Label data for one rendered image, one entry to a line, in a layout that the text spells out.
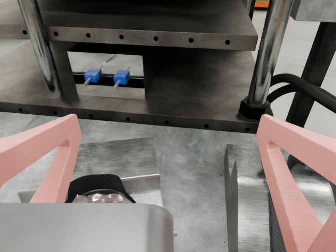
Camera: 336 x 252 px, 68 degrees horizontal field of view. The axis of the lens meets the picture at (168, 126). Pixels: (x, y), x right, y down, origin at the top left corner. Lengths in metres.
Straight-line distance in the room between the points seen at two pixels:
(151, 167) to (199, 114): 0.42
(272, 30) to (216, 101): 0.33
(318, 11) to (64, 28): 0.80
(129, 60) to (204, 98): 0.32
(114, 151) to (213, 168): 0.26
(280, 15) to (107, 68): 0.57
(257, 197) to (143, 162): 0.22
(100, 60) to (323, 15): 0.72
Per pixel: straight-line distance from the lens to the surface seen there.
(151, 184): 0.50
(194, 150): 0.70
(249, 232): 0.45
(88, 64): 0.96
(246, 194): 0.46
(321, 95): 0.82
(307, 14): 0.93
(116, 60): 0.91
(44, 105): 1.02
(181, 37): 0.84
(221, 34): 0.84
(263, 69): 0.82
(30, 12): 0.95
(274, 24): 0.78
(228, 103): 0.96
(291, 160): 0.51
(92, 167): 0.53
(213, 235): 0.55
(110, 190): 0.53
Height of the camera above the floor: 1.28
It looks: 37 degrees down
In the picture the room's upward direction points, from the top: straight up
